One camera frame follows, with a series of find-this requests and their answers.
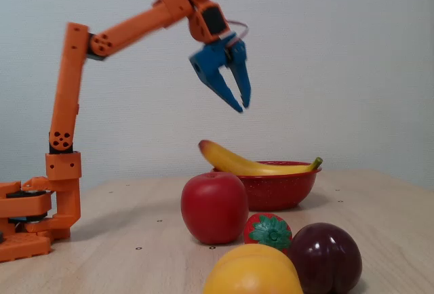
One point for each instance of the red speckled enamel bowl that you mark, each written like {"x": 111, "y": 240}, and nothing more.
{"x": 281, "y": 189}

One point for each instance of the yellow orange toy peach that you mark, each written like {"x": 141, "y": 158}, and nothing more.
{"x": 252, "y": 270}

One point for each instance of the dark purple toy plum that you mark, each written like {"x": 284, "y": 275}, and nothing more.
{"x": 325, "y": 256}

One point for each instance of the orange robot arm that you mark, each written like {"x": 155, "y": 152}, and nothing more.
{"x": 68, "y": 104}

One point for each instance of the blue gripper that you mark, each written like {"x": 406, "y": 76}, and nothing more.
{"x": 213, "y": 61}

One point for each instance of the red toy apple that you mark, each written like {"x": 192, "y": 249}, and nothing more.
{"x": 213, "y": 206}

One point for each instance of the yellow toy banana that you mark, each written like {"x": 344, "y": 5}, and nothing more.
{"x": 237, "y": 165}

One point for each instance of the red toy strawberry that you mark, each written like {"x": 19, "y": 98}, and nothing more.
{"x": 269, "y": 231}

